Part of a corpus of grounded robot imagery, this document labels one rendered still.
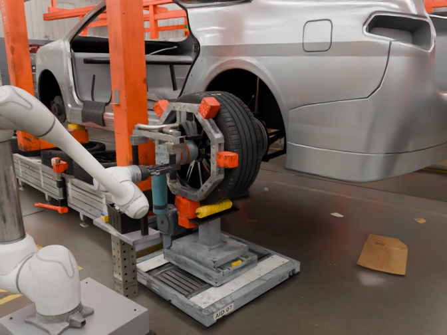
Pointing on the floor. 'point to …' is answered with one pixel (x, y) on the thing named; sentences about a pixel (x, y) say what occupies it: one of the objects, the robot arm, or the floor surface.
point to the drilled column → (124, 268)
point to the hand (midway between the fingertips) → (171, 166)
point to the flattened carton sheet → (384, 254)
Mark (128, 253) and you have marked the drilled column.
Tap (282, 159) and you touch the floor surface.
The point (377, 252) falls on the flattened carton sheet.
